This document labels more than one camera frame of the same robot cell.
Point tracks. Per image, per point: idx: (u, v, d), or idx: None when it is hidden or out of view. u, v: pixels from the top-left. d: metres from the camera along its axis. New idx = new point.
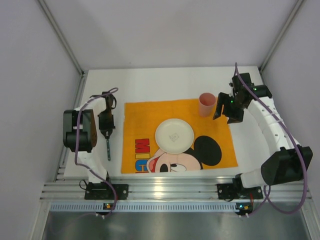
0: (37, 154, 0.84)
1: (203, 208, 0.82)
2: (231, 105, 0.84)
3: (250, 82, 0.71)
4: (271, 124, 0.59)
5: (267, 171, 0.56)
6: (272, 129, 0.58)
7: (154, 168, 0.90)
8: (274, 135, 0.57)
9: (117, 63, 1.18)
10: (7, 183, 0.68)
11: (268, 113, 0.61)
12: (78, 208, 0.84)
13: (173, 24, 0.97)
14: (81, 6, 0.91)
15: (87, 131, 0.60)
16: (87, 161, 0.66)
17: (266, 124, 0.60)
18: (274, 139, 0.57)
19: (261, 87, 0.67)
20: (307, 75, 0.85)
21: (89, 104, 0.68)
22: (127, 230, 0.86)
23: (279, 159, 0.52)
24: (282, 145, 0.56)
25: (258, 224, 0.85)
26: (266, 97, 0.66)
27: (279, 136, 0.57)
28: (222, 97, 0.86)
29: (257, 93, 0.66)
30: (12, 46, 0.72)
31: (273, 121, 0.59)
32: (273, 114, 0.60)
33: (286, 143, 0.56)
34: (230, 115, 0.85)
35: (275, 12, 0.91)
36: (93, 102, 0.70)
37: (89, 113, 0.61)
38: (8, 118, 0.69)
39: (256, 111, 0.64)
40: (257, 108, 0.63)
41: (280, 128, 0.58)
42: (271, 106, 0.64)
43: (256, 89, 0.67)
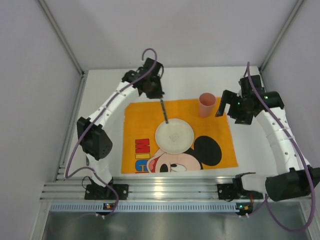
0: (37, 154, 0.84)
1: (202, 208, 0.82)
2: (237, 106, 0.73)
3: (260, 87, 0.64)
4: (281, 141, 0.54)
5: (271, 187, 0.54)
6: (281, 146, 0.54)
7: (154, 168, 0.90)
8: (283, 154, 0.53)
9: (117, 63, 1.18)
10: (7, 183, 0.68)
11: (279, 127, 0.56)
12: (78, 208, 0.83)
13: (173, 24, 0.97)
14: (81, 7, 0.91)
15: (95, 145, 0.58)
16: (93, 165, 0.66)
17: (275, 141, 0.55)
18: (284, 158, 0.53)
19: (271, 94, 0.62)
20: (307, 75, 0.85)
21: (107, 109, 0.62)
22: (127, 230, 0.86)
23: (287, 181, 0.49)
24: (291, 166, 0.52)
25: (258, 224, 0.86)
26: (277, 107, 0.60)
27: (289, 155, 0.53)
28: (226, 96, 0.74)
29: (267, 102, 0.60)
30: (12, 46, 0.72)
31: (284, 137, 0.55)
32: (285, 129, 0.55)
33: (296, 163, 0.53)
34: (236, 117, 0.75)
35: (275, 12, 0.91)
36: (114, 102, 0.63)
37: (97, 131, 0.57)
38: (9, 118, 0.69)
39: (265, 124, 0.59)
40: (267, 120, 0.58)
41: (291, 145, 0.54)
42: (282, 119, 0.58)
43: (268, 98, 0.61)
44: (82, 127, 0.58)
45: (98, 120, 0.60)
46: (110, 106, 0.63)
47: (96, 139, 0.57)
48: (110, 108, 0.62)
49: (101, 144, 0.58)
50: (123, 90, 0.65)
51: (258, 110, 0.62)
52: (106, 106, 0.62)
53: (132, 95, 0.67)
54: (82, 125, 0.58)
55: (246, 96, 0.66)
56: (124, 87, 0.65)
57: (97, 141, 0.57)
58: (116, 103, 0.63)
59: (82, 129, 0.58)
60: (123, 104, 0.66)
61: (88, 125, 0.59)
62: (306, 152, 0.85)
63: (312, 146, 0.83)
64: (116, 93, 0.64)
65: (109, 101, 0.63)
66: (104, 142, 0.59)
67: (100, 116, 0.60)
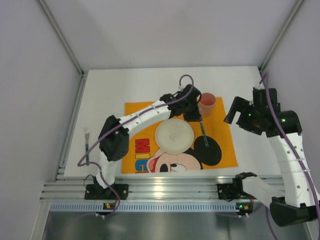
0: (37, 154, 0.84)
1: (202, 208, 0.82)
2: (247, 117, 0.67)
3: (275, 103, 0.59)
4: (294, 173, 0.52)
5: (276, 213, 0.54)
6: (294, 179, 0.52)
7: (154, 168, 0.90)
8: (295, 187, 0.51)
9: (117, 63, 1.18)
10: (7, 183, 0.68)
11: (294, 157, 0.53)
12: (78, 208, 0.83)
13: (173, 24, 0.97)
14: (81, 7, 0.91)
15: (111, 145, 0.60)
16: (103, 163, 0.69)
17: (288, 171, 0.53)
18: (295, 192, 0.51)
19: (289, 114, 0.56)
20: (307, 75, 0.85)
21: (138, 118, 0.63)
22: (126, 230, 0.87)
23: (297, 217, 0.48)
24: (302, 201, 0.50)
25: (257, 224, 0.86)
26: (294, 133, 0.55)
27: (301, 189, 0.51)
28: (237, 103, 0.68)
29: (284, 126, 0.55)
30: (12, 46, 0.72)
31: (298, 170, 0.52)
32: (300, 160, 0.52)
33: (307, 198, 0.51)
34: (246, 128, 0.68)
35: (275, 12, 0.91)
36: (147, 114, 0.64)
37: (121, 134, 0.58)
38: (8, 118, 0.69)
39: (280, 151, 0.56)
40: (282, 148, 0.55)
41: (304, 179, 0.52)
42: (298, 146, 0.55)
43: (285, 120, 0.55)
44: (110, 125, 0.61)
45: (127, 125, 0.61)
46: (143, 116, 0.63)
47: (118, 141, 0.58)
48: (141, 117, 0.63)
49: (121, 147, 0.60)
50: (160, 107, 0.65)
51: (272, 132, 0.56)
52: (139, 115, 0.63)
53: (164, 115, 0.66)
54: (111, 122, 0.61)
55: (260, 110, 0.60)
56: (159, 105, 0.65)
57: (117, 143, 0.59)
58: (147, 116, 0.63)
59: (109, 126, 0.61)
60: (154, 119, 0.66)
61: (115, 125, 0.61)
62: (306, 153, 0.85)
63: (312, 146, 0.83)
64: (151, 107, 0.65)
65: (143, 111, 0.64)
66: (123, 147, 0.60)
67: (130, 121, 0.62)
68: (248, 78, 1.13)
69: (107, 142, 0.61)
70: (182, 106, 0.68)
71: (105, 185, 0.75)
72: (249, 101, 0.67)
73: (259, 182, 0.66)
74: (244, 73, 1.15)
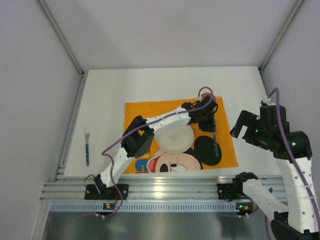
0: (37, 155, 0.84)
1: (202, 208, 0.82)
2: (254, 132, 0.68)
3: (284, 123, 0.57)
4: (301, 199, 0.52)
5: (277, 230, 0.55)
6: (300, 205, 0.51)
7: (154, 168, 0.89)
8: (301, 213, 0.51)
9: (117, 63, 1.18)
10: (7, 183, 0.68)
11: (302, 183, 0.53)
12: (78, 208, 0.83)
13: (173, 24, 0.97)
14: (81, 7, 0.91)
15: (134, 142, 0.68)
16: (119, 160, 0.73)
17: (295, 196, 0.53)
18: (300, 217, 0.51)
19: (299, 136, 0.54)
20: (307, 75, 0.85)
21: (164, 120, 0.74)
22: (126, 230, 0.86)
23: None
24: (306, 227, 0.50)
25: (257, 225, 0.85)
26: (303, 157, 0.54)
27: (306, 216, 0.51)
28: (244, 117, 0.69)
29: (293, 149, 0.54)
30: (11, 46, 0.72)
31: (305, 196, 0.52)
32: (308, 187, 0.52)
33: (311, 225, 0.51)
34: (253, 143, 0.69)
35: (275, 13, 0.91)
36: (170, 118, 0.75)
37: (147, 134, 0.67)
38: (9, 118, 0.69)
39: (287, 173, 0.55)
40: (289, 172, 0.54)
41: (310, 205, 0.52)
42: (307, 171, 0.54)
43: (295, 143, 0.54)
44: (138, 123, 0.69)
45: (153, 125, 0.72)
46: (167, 119, 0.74)
47: (143, 139, 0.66)
48: (165, 120, 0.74)
49: (145, 145, 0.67)
50: (181, 113, 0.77)
51: (281, 154, 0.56)
52: (164, 119, 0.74)
53: (184, 120, 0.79)
54: (139, 121, 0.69)
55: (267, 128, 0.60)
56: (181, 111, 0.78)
57: (142, 141, 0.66)
58: (170, 120, 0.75)
59: (136, 124, 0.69)
60: (175, 123, 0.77)
61: (142, 124, 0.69)
62: None
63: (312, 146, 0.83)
64: (174, 112, 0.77)
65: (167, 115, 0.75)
66: (145, 146, 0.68)
67: (155, 122, 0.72)
68: (248, 78, 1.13)
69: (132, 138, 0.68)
70: (200, 114, 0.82)
71: (110, 183, 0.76)
72: (257, 115, 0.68)
73: (262, 191, 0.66)
74: (244, 73, 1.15)
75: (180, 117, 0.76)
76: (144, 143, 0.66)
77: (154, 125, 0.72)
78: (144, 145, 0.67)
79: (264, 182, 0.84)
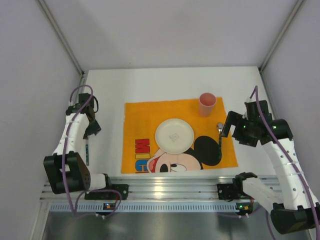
0: (37, 154, 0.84)
1: (204, 208, 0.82)
2: (242, 129, 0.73)
3: (267, 113, 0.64)
4: (289, 176, 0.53)
5: (277, 220, 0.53)
6: (289, 182, 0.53)
7: (154, 168, 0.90)
8: (291, 190, 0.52)
9: (117, 63, 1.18)
10: (6, 182, 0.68)
11: (287, 161, 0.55)
12: (78, 208, 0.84)
13: (172, 24, 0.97)
14: (81, 7, 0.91)
15: (76, 177, 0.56)
16: None
17: (283, 175, 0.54)
18: (292, 194, 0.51)
19: (280, 121, 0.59)
20: (306, 75, 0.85)
21: (70, 135, 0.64)
22: (127, 230, 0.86)
23: (296, 220, 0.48)
24: (299, 203, 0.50)
25: (257, 224, 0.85)
26: (285, 138, 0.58)
27: (297, 192, 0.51)
28: (232, 117, 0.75)
29: (276, 132, 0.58)
30: (11, 46, 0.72)
31: (292, 172, 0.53)
32: (293, 163, 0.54)
33: (304, 201, 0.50)
34: (241, 139, 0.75)
35: (275, 12, 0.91)
36: (73, 130, 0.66)
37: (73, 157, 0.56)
38: (9, 118, 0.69)
39: (273, 156, 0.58)
40: (275, 153, 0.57)
41: (299, 182, 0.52)
42: (290, 150, 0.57)
43: (276, 127, 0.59)
44: (55, 166, 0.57)
45: (67, 149, 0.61)
46: (71, 133, 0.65)
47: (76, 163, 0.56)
48: (71, 134, 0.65)
49: (81, 169, 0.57)
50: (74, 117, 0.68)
51: (265, 139, 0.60)
52: (68, 135, 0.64)
53: (83, 120, 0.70)
54: (53, 164, 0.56)
55: (253, 121, 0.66)
56: (73, 116, 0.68)
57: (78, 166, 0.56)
58: (74, 132, 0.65)
59: (55, 169, 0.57)
60: (81, 128, 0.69)
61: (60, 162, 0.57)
62: (305, 153, 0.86)
63: (312, 147, 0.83)
64: (69, 122, 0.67)
65: (67, 129, 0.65)
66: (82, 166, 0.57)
67: (66, 144, 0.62)
68: (248, 79, 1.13)
69: (70, 182, 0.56)
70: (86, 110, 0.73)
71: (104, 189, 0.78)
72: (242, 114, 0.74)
73: (261, 186, 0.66)
74: (244, 73, 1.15)
75: (78, 119, 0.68)
76: (79, 166, 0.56)
77: (68, 146, 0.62)
78: (81, 169, 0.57)
79: (264, 182, 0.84)
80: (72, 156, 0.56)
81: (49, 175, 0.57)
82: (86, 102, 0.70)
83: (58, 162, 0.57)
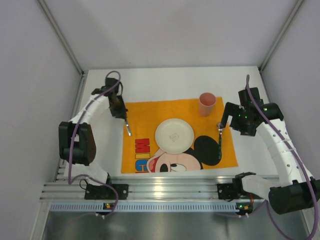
0: (38, 154, 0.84)
1: (203, 208, 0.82)
2: (238, 118, 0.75)
3: (258, 99, 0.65)
4: (283, 153, 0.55)
5: (274, 201, 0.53)
6: (283, 159, 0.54)
7: (154, 168, 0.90)
8: (286, 166, 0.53)
9: (117, 63, 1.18)
10: (6, 182, 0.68)
11: (280, 139, 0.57)
12: (78, 208, 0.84)
13: (172, 24, 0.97)
14: (81, 7, 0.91)
15: (83, 149, 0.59)
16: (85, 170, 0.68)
17: (277, 153, 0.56)
18: (286, 170, 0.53)
19: (272, 105, 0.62)
20: (306, 74, 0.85)
21: (88, 111, 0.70)
22: (127, 230, 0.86)
23: (291, 193, 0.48)
24: (294, 178, 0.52)
25: (258, 225, 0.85)
26: (277, 119, 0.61)
27: (291, 167, 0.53)
28: (228, 107, 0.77)
29: (267, 114, 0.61)
30: (11, 46, 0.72)
31: (285, 149, 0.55)
32: (286, 141, 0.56)
33: (298, 176, 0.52)
34: (240, 129, 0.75)
35: (275, 12, 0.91)
36: (92, 107, 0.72)
37: (85, 129, 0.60)
38: (9, 118, 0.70)
39: (266, 136, 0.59)
40: (268, 132, 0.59)
41: (293, 158, 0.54)
42: (282, 130, 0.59)
43: (267, 109, 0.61)
44: (67, 133, 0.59)
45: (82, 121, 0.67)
46: (90, 109, 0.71)
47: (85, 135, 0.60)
48: (89, 110, 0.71)
49: (89, 141, 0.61)
50: (98, 97, 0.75)
51: (258, 121, 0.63)
52: (87, 109, 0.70)
53: (105, 102, 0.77)
54: (66, 129, 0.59)
55: (246, 107, 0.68)
56: (97, 96, 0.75)
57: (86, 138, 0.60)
58: (93, 108, 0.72)
59: (66, 135, 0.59)
60: (99, 108, 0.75)
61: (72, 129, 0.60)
62: (305, 152, 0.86)
63: (312, 146, 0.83)
64: (91, 100, 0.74)
65: (89, 104, 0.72)
66: (92, 135, 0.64)
67: (82, 117, 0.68)
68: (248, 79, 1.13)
69: (76, 150, 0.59)
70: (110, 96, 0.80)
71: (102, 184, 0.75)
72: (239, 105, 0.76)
73: (259, 178, 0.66)
74: (244, 73, 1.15)
75: (98, 102, 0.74)
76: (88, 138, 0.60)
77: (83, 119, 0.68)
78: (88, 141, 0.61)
79: None
80: (84, 129, 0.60)
81: (60, 138, 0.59)
82: (112, 87, 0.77)
83: (71, 128, 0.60)
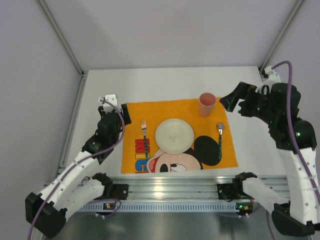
0: (37, 154, 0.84)
1: (202, 208, 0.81)
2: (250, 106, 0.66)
3: (294, 109, 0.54)
4: (304, 191, 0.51)
5: (280, 223, 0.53)
6: (303, 196, 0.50)
7: (154, 168, 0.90)
8: (304, 204, 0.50)
9: (117, 63, 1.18)
10: (6, 182, 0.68)
11: (305, 175, 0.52)
12: (78, 208, 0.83)
13: (173, 24, 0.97)
14: (81, 7, 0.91)
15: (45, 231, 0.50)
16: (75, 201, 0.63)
17: (298, 188, 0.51)
18: (303, 209, 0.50)
19: (306, 125, 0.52)
20: (306, 75, 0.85)
21: (63, 183, 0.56)
22: (126, 230, 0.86)
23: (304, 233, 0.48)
24: (309, 219, 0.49)
25: (258, 225, 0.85)
26: (308, 148, 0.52)
27: (309, 207, 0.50)
28: (242, 93, 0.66)
29: (298, 139, 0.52)
30: (11, 46, 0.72)
31: (308, 187, 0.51)
32: (312, 179, 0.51)
33: (314, 217, 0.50)
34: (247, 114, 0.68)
35: (275, 12, 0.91)
36: (69, 176, 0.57)
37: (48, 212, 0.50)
38: (9, 118, 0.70)
39: (290, 164, 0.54)
40: (294, 163, 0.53)
41: (314, 197, 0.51)
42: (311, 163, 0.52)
43: (300, 133, 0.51)
44: (32, 210, 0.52)
45: (52, 196, 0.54)
46: (67, 180, 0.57)
47: (47, 219, 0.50)
48: (65, 181, 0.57)
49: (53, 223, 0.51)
50: (83, 161, 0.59)
51: (285, 146, 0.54)
52: (61, 180, 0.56)
53: (91, 165, 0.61)
54: (31, 207, 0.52)
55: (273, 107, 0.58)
56: (81, 159, 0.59)
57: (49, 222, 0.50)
58: (70, 179, 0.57)
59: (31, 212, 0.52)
60: (82, 174, 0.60)
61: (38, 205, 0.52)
62: None
63: None
64: (74, 164, 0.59)
65: (64, 173, 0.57)
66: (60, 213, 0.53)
67: (53, 192, 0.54)
68: (248, 79, 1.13)
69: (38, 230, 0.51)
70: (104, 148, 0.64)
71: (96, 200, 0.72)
72: (255, 87, 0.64)
73: (262, 187, 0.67)
74: (244, 73, 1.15)
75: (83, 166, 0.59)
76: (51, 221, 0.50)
77: (52, 196, 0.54)
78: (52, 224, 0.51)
79: (264, 182, 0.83)
80: (50, 210, 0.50)
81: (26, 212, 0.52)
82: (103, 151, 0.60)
83: (38, 204, 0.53)
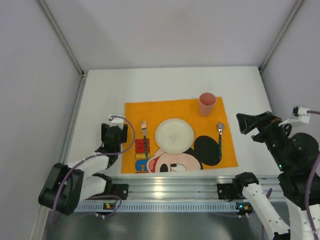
0: (37, 154, 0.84)
1: (198, 208, 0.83)
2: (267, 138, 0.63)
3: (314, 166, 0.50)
4: None
5: None
6: None
7: (154, 168, 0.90)
8: None
9: (117, 63, 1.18)
10: (6, 182, 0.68)
11: (309, 228, 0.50)
12: (79, 208, 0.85)
13: (173, 24, 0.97)
14: (81, 6, 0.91)
15: (67, 196, 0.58)
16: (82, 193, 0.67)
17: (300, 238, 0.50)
18: None
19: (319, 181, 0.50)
20: (306, 75, 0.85)
21: (86, 162, 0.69)
22: (126, 229, 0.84)
23: None
24: None
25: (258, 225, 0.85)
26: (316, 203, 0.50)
27: None
28: (264, 122, 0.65)
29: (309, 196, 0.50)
30: (11, 46, 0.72)
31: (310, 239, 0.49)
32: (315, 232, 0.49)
33: None
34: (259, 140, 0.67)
35: (275, 12, 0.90)
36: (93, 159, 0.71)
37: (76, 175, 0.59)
38: (9, 118, 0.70)
39: (295, 215, 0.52)
40: (298, 215, 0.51)
41: None
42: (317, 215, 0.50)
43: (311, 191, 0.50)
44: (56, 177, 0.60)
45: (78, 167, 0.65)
46: (90, 161, 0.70)
47: (73, 184, 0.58)
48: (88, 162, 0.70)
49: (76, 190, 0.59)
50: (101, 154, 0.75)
51: (294, 199, 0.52)
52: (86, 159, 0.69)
53: (103, 162, 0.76)
54: (57, 173, 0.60)
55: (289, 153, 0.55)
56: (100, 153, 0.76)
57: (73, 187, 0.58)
58: (93, 161, 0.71)
59: (57, 177, 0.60)
60: (98, 164, 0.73)
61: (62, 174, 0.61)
62: None
63: None
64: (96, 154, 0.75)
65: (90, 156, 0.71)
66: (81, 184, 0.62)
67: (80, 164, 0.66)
68: (248, 79, 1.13)
69: (59, 197, 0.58)
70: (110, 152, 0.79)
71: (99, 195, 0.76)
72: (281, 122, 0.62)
73: (263, 201, 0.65)
74: (244, 73, 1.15)
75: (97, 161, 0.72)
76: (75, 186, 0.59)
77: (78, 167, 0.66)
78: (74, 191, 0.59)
79: (264, 182, 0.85)
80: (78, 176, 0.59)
81: (49, 180, 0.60)
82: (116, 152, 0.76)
83: (63, 172, 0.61)
